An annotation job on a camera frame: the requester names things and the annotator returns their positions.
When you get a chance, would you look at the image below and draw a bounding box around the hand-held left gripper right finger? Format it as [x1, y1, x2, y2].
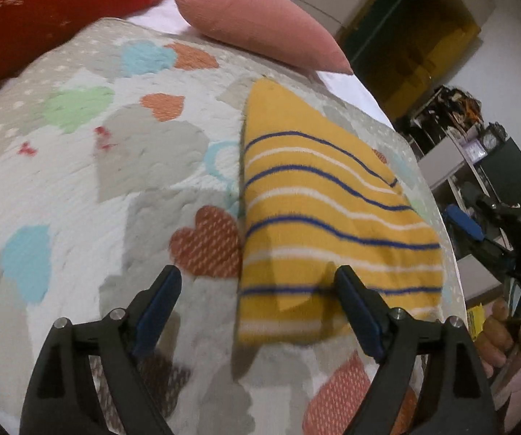
[334, 265, 499, 435]

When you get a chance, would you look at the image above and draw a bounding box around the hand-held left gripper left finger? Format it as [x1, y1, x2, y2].
[19, 265, 183, 435]

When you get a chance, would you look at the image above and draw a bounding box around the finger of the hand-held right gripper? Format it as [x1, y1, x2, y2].
[471, 238, 517, 277]
[444, 204, 487, 242]

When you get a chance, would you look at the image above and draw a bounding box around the yellow striped sweater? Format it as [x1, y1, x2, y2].
[235, 77, 445, 346]

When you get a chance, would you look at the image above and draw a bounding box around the person's right hand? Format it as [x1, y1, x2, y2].
[475, 298, 521, 378]

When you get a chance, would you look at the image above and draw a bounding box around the grey box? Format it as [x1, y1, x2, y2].
[457, 254, 512, 305]

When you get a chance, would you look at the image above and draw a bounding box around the white cabinet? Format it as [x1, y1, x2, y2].
[417, 136, 485, 192]

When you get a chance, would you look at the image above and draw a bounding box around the yellow packet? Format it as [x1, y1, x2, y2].
[466, 304, 487, 341]

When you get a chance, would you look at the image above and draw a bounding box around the cluttered shelf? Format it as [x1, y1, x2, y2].
[405, 84, 515, 165]

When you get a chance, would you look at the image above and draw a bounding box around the heart print blanket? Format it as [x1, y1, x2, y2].
[0, 17, 466, 435]

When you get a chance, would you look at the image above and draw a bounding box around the dark wooden door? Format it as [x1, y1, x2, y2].
[335, 0, 482, 121]

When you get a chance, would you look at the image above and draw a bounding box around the red floral quilt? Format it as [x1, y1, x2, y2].
[0, 0, 177, 103]

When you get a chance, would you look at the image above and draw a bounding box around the pink corduroy pillow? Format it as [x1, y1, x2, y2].
[175, 0, 354, 76]

